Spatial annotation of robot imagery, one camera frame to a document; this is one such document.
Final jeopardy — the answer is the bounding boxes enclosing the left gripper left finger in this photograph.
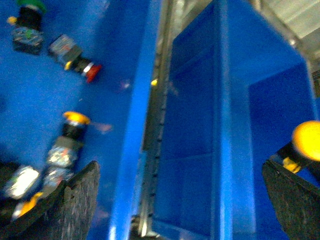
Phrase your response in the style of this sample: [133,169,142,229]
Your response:
[0,161,100,240]

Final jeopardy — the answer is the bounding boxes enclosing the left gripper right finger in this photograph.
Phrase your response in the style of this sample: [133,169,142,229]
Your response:
[262,160,320,240]

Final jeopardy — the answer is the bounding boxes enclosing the yellow mushroom push button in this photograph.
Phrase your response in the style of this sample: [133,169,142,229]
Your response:
[269,120,320,183]

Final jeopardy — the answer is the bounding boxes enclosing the green button bottom left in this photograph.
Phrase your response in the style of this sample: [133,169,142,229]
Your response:
[0,165,42,225]

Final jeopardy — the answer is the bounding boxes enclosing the green button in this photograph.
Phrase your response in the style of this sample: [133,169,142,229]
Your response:
[7,0,47,56]
[0,165,42,225]

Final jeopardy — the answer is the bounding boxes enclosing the left roller track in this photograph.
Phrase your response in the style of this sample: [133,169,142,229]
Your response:
[137,0,175,238]

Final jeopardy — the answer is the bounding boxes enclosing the large blue bin right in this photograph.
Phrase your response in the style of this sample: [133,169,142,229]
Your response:
[151,0,319,240]

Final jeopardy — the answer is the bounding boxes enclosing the large blue bin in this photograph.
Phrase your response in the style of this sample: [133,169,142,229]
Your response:
[151,0,319,240]
[0,0,162,240]

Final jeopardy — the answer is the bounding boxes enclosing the large blue bin left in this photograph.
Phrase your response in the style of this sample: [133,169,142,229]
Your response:
[0,0,162,240]

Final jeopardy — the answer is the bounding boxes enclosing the red button lying sideways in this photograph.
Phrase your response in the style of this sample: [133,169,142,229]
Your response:
[48,34,102,83]

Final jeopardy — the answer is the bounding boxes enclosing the green button right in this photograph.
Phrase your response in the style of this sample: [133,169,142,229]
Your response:
[7,0,47,56]

